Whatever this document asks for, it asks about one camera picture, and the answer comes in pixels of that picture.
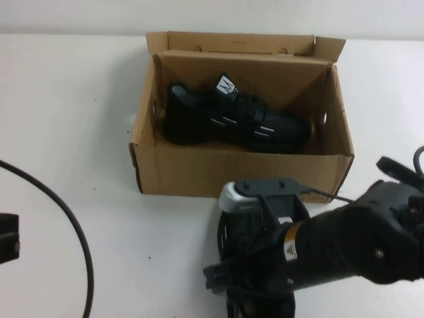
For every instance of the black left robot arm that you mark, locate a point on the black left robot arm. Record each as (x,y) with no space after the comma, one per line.
(8,238)

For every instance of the brown cardboard shoe box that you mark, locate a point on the brown cardboard shoe box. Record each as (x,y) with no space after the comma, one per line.
(185,172)

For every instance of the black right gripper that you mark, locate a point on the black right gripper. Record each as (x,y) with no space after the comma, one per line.
(268,251)

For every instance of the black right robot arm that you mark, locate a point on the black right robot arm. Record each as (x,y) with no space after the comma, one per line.
(348,238)

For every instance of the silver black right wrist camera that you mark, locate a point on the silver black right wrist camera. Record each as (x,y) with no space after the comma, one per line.
(232,198)

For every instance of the black sneaker with white label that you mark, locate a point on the black sneaker with white label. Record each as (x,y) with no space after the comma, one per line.
(265,308)
(185,112)

